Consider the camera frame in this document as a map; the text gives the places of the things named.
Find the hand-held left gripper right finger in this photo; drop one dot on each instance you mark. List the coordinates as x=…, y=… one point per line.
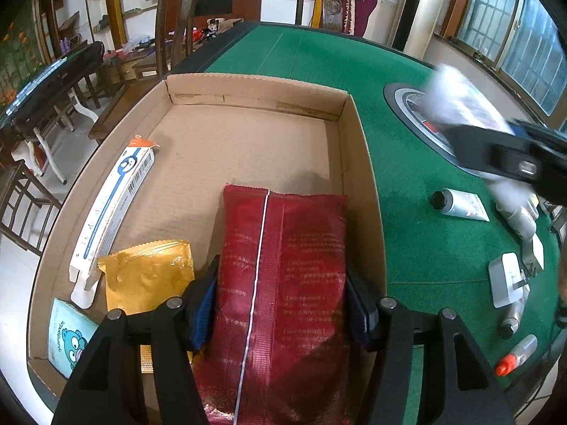
x=359, y=314

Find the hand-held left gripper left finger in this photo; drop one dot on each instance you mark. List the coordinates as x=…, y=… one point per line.
x=203, y=318

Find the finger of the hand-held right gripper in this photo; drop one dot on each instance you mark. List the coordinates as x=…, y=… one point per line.
x=540, y=137
x=487, y=155

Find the clear zip pouch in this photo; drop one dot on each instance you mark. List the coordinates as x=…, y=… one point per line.
x=465, y=102

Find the white pill bottle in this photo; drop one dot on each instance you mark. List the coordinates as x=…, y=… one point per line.
x=522, y=225

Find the gold foil packet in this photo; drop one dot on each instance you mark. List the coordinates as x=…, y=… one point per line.
x=141, y=274

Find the red foil packet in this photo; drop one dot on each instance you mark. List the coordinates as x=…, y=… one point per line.
x=288, y=274

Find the blue cartoon tissue pack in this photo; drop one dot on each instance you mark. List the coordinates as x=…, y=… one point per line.
x=66, y=336

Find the long white ointment box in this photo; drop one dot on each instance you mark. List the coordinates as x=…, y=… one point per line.
x=115, y=203

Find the brown cardboard box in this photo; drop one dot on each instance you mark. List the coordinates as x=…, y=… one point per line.
x=248, y=150

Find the silver hand cream tube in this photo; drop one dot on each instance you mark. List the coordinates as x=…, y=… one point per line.
x=465, y=206

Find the small white square box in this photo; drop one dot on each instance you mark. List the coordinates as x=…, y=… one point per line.
x=534, y=252

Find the round grey table control panel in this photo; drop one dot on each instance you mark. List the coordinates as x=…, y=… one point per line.
x=407, y=106

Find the white charger plug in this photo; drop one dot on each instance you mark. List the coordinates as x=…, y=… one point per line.
x=502, y=279

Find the barred window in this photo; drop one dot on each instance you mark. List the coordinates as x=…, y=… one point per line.
x=509, y=22

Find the small pale bottle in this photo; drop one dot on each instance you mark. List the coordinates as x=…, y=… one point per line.
x=511, y=318

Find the white bottle orange cap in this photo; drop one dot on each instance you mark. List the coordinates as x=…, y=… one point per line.
x=520, y=349

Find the black vertical pipe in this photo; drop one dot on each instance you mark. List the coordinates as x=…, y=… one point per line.
x=407, y=4

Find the maroon fringed cloth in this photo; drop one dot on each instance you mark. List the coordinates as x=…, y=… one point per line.
x=359, y=4

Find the slatted wooden chair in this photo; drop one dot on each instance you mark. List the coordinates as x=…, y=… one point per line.
x=26, y=203

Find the wooden chair with carved back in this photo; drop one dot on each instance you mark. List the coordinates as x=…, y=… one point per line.
x=328, y=9

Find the dark wooden armchair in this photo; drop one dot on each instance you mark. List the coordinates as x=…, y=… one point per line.
x=166, y=31

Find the wooden television cabinet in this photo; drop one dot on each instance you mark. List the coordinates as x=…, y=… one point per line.
x=239, y=2

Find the orange flower wall mural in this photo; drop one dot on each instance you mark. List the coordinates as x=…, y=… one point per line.
x=22, y=53

